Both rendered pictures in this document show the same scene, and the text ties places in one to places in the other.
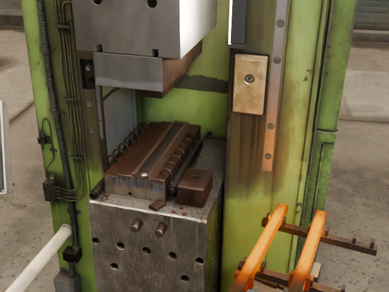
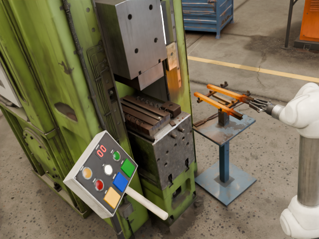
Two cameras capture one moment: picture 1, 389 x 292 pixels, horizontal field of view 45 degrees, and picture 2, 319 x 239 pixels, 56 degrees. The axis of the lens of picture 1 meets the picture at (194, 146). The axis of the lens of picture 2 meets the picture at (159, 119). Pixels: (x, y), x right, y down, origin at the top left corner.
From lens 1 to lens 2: 1.59 m
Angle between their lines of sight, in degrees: 49
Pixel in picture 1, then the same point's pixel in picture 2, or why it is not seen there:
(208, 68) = not seen: hidden behind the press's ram
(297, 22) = (177, 24)
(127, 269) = (170, 160)
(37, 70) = (88, 111)
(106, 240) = (162, 155)
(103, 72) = (143, 82)
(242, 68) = (169, 51)
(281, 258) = not seen: hidden behind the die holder
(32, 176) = not seen: outside the picture
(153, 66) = (159, 67)
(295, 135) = (184, 67)
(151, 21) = (156, 48)
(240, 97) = (170, 63)
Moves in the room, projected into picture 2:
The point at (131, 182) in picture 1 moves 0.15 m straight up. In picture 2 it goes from (158, 124) to (155, 105)
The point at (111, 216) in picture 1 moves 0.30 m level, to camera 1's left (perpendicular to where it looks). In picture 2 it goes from (162, 142) to (139, 175)
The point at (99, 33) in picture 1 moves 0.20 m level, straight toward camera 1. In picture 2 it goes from (139, 65) to (174, 66)
